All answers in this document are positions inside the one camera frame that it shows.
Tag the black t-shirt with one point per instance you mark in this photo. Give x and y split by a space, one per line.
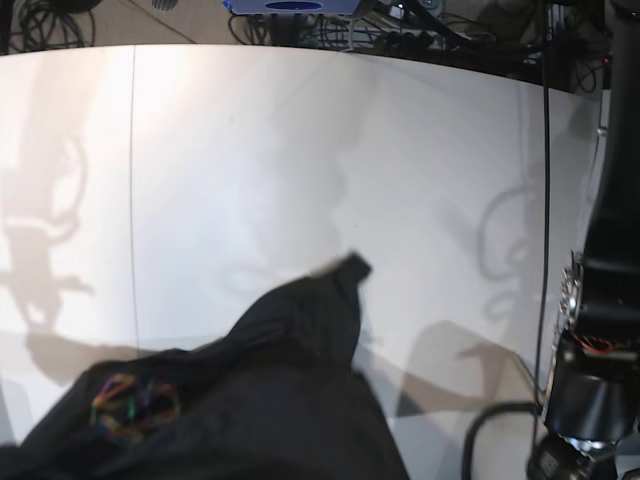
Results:
278 397

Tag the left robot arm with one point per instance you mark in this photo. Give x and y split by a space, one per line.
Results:
590 403

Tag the black power strip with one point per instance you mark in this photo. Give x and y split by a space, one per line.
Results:
423 40

